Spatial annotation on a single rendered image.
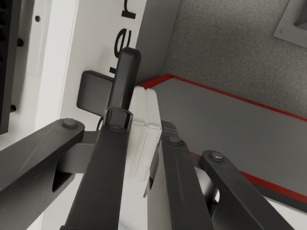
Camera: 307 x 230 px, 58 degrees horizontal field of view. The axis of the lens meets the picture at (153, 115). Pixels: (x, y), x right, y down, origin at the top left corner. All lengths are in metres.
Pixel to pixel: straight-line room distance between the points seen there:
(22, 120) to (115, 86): 0.18
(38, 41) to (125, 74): 0.13
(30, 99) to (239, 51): 0.86
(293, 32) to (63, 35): 0.95
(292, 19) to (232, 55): 0.22
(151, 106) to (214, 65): 0.94
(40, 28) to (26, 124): 0.11
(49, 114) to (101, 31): 0.07
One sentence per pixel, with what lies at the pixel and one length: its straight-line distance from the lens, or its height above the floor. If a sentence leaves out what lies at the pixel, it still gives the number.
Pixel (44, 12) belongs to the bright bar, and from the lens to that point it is 0.29.
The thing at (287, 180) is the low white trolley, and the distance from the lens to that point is 0.48.
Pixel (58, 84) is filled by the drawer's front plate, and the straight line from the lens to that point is 0.19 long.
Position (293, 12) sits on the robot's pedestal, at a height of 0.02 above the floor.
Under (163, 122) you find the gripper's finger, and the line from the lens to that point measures 0.16.
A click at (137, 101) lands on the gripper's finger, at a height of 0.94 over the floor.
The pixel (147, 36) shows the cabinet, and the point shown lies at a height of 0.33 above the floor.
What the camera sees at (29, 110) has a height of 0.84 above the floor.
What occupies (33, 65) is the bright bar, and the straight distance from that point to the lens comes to 0.30.
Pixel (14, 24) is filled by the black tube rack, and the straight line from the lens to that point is 0.29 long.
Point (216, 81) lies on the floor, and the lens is 1.09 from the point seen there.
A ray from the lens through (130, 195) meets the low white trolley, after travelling 0.40.
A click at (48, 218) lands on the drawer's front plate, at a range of 0.25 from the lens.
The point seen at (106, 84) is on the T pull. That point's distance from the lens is 0.19.
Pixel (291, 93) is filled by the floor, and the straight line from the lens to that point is 1.10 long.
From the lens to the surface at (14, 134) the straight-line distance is 0.36.
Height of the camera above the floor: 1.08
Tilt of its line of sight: 68 degrees down
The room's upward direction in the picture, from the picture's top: 128 degrees counter-clockwise
